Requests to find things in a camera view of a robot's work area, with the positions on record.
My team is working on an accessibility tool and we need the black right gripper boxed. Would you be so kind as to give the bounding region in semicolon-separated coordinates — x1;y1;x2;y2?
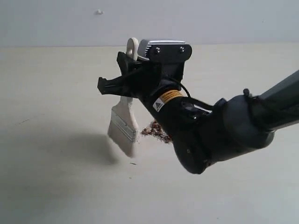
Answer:
97;51;185;101

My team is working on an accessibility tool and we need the white paint brush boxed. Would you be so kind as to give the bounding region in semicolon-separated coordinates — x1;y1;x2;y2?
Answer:
107;37;139;158

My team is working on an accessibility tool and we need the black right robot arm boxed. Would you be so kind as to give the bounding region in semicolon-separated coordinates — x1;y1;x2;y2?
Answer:
98;52;299;174

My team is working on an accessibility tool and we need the pile of rice and beans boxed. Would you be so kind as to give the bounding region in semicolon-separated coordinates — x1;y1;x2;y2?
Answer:
141;120;172;144

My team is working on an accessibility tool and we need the small white wall plug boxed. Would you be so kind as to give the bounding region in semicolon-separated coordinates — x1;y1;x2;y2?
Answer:
95;9;104;15

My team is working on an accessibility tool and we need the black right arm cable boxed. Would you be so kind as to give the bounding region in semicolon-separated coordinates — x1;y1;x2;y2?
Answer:
163;74;264;122

